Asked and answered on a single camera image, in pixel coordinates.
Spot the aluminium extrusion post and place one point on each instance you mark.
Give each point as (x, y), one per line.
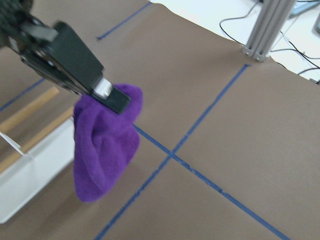
(270, 20)

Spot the white towel rack base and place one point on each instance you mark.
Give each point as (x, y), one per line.
(33, 171)

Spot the wooden rack rod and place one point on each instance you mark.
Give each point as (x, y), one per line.
(28, 110)
(10, 160)

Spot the left wooden rack rod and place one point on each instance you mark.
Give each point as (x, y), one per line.
(28, 110)

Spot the black other-arm gripper body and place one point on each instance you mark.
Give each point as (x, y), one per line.
(56, 52)

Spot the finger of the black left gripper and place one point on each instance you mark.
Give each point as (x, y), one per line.
(110, 96)

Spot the purple towel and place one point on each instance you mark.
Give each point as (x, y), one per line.
(105, 143)

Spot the right wooden rack rod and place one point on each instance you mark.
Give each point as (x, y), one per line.
(10, 160)

